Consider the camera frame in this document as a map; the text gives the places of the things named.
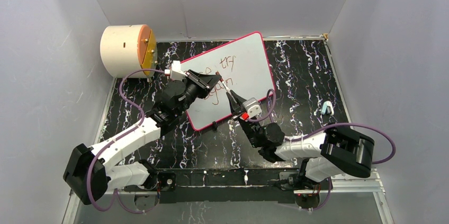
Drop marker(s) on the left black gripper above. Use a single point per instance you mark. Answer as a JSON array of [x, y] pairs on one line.
[[204, 83]]

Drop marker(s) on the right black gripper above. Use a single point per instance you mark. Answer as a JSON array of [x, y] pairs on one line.
[[235, 108]]

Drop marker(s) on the white whiteboard marker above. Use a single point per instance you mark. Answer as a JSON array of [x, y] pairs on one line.
[[223, 83]]

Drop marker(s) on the pink framed whiteboard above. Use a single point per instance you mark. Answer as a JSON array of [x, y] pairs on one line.
[[244, 66]]

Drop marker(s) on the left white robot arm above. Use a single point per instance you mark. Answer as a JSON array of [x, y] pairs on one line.
[[94, 170]]

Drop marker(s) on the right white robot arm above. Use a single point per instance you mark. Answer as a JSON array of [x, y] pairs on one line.
[[332, 151]]

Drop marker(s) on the black whiteboard stand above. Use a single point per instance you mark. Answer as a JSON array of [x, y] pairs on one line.
[[214, 126]]

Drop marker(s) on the cream cylindrical drawer box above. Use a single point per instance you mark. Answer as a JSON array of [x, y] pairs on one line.
[[127, 48]]

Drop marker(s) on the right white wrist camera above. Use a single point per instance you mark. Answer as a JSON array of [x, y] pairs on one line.
[[248, 110]]

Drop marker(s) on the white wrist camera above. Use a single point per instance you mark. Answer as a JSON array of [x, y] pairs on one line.
[[175, 71], [248, 110]]

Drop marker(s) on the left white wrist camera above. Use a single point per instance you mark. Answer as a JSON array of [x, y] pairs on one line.
[[175, 71]]

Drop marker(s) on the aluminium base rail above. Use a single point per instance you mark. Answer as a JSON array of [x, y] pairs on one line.
[[243, 196]]

